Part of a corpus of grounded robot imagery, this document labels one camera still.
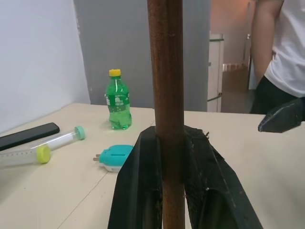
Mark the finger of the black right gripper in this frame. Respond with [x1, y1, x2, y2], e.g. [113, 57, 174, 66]
[257, 98, 303, 134]

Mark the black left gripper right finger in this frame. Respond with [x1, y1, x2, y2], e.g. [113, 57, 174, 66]
[183, 126, 264, 229]

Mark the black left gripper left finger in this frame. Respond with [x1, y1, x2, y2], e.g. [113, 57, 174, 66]
[107, 125, 163, 229]

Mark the brown wooden pole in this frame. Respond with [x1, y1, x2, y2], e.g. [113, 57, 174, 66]
[145, 0, 186, 229]

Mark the teal and white plug device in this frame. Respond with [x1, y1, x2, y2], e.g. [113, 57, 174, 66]
[92, 144, 134, 173]

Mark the person in white shirt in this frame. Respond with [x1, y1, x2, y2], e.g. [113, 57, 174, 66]
[249, 0, 305, 115]

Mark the green plastic soda bottle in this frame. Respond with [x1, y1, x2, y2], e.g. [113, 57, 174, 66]
[105, 68, 132, 131]

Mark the white cabinet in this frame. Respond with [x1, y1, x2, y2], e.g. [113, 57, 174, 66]
[206, 31, 225, 113]

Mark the clear tube with teal cap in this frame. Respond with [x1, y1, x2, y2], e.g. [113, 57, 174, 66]
[32, 125, 87, 152]

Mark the clear tube with yellow cap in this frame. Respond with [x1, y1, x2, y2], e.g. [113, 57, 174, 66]
[0, 146, 52, 170]

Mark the black flat remote control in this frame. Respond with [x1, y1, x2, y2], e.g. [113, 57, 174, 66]
[0, 122, 61, 152]

